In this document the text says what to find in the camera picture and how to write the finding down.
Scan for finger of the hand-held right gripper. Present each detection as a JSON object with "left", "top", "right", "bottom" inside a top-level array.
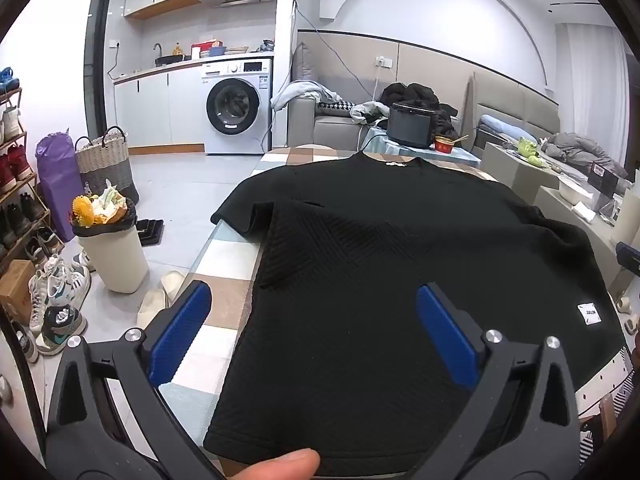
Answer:
[{"left": 616, "top": 241, "right": 640, "bottom": 278}]

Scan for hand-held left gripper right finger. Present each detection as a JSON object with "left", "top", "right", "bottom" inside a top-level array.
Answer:
[{"left": 400, "top": 282, "right": 581, "bottom": 480}]

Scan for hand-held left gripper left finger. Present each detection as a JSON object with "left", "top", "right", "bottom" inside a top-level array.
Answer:
[{"left": 44, "top": 279, "right": 221, "bottom": 480}]

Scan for black t-shirt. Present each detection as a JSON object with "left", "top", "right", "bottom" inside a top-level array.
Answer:
[{"left": 202, "top": 151, "right": 628, "bottom": 478}]

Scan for black clothes pile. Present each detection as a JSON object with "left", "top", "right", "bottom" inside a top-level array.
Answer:
[{"left": 382, "top": 81, "right": 461, "bottom": 141}]

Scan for person's left hand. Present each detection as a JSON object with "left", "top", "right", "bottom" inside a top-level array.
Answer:
[{"left": 234, "top": 449, "right": 321, "bottom": 480}]

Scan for beige slipper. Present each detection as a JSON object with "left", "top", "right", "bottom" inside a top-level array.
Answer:
[
  {"left": 137, "top": 289, "right": 169, "bottom": 331},
  {"left": 160, "top": 270, "right": 187, "bottom": 302}
]

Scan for checkered tablecloth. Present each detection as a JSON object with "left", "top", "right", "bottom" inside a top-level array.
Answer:
[{"left": 157, "top": 144, "right": 633, "bottom": 441}]

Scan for cream trash bin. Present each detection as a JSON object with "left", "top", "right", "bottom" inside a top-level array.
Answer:
[{"left": 70, "top": 197, "right": 150, "bottom": 294}]

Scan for black teal sneaker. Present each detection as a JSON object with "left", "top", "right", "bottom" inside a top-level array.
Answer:
[{"left": 36, "top": 305, "right": 88, "bottom": 356}]

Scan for grey jacket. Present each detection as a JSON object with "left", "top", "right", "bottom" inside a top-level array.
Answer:
[{"left": 541, "top": 131, "right": 628, "bottom": 178}]

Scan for white green sneaker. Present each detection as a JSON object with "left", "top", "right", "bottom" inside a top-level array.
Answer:
[{"left": 47, "top": 262, "right": 92, "bottom": 311}]

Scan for beige bed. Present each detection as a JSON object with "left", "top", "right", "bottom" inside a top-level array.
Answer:
[{"left": 472, "top": 70, "right": 640, "bottom": 271}]

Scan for green item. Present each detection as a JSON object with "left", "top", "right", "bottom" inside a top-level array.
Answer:
[{"left": 517, "top": 136, "right": 543, "bottom": 167}]

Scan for yellow round item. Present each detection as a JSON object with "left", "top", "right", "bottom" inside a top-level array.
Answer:
[{"left": 71, "top": 195, "right": 96, "bottom": 227}]

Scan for cardboard box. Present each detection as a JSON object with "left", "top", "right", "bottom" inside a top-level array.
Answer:
[{"left": 0, "top": 260, "right": 37, "bottom": 326}]

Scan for woven laundry basket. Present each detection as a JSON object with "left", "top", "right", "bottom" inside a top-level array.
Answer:
[{"left": 75, "top": 126, "right": 140, "bottom": 206}]

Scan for white curtain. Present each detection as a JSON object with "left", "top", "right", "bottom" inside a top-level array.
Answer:
[{"left": 555, "top": 22, "right": 631, "bottom": 141}]

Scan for purple bag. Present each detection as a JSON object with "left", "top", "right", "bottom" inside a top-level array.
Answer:
[{"left": 35, "top": 131, "right": 86, "bottom": 243}]

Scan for teal covered side table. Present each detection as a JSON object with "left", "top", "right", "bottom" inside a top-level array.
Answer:
[{"left": 360, "top": 127, "right": 481, "bottom": 168}]

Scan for black countertop appliance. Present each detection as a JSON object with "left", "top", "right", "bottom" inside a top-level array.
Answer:
[{"left": 387, "top": 102, "right": 440, "bottom": 149}]

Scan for wooden shoe rack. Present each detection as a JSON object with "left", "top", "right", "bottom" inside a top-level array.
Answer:
[{"left": 0, "top": 87, "right": 53, "bottom": 276}]

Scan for white lower cabinets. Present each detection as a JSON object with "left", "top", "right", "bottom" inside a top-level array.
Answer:
[{"left": 113, "top": 65, "right": 207, "bottom": 153}]

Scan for white washing machine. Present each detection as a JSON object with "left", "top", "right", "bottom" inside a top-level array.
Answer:
[{"left": 204, "top": 58, "right": 275, "bottom": 155}]

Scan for grey sofa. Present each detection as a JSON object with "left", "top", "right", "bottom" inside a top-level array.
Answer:
[{"left": 287, "top": 95, "right": 463, "bottom": 153}]

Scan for light grey cloth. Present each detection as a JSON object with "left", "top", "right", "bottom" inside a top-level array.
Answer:
[{"left": 271, "top": 80, "right": 343, "bottom": 111}]

